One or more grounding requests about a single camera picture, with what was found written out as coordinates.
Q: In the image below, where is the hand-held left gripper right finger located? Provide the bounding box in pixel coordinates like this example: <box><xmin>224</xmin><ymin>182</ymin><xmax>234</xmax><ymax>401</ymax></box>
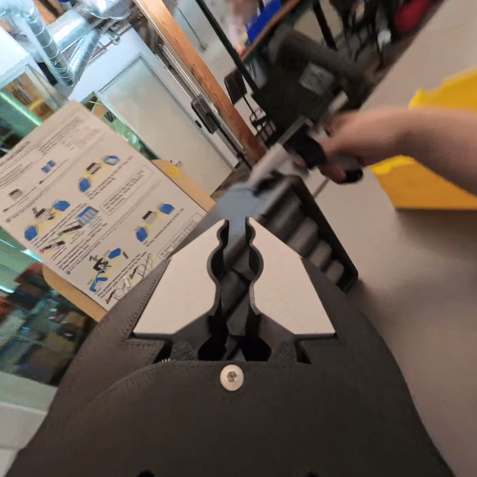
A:
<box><xmin>245</xmin><ymin>217</ymin><xmax>336</xmax><ymax>338</ymax></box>

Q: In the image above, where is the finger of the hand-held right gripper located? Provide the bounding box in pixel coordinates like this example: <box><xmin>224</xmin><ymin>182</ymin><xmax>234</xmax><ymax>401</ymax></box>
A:
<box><xmin>249</xmin><ymin>120</ymin><xmax>316</xmax><ymax>174</ymax></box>
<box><xmin>253</xmin><ymin>148</ymin><xmax>307</xmax><ymax>188</ymax></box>

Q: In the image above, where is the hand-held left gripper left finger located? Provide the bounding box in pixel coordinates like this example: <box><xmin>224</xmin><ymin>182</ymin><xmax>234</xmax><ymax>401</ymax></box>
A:
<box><xmin>133</xmin><ymin>219</ymin><xmax>230</xmax><ymax>338</ymax></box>

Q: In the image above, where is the black drawer cabinet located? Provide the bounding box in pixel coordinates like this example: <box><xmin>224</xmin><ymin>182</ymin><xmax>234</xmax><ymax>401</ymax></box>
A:
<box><xmin>164</xmin><ymin>175</ymin><xmax>359</xmax><ymax>295</ymax></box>

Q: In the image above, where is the grid of cabinet drawers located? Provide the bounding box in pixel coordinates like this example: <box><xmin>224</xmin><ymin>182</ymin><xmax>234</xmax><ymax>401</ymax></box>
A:
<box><xmin>261</xmin><ymin>194</ymin><xmax>345</xmax><ymax>285</ymax></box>

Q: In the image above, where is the yellow storage bin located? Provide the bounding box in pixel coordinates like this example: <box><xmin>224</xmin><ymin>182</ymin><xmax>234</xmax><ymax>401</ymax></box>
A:
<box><xmin>368</xmin><ymin>67</ymin><xmax>477</xmax><ymax>211</ymax></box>

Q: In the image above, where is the person's right hand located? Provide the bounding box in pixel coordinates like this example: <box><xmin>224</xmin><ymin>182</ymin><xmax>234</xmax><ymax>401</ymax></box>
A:
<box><xmin>317</xmin><ymin>107</ymin><xmax>410</xmax><ymax>184</ymax></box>

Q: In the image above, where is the instruction poster on wooden board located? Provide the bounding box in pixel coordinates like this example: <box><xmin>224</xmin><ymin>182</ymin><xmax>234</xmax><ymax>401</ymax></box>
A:
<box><xmin>41</xmin><ymin>158</ymin><xmax>217</xmax><ymax>323</ymax></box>

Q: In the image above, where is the printed instruction poster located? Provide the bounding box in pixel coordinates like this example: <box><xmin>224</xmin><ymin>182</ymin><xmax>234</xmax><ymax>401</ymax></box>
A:
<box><xmin>0</xmin><ymin>101</ymin><xmax>207</xmax><ymax>312</ymax></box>

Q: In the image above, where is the wooden post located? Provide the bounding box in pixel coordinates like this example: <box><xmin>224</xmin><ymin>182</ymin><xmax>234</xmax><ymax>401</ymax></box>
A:
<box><xmin>136</xmin><ymin>0</ymin><xmax>267</xmax><ymax>164</ymax></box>

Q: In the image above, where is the silver ventilation duct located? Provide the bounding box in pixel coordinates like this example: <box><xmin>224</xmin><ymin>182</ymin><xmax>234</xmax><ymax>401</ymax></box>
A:
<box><xmin>0</xmin><ymin>0</ymin><xmax>131</xmax><ymax>86</ymax></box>

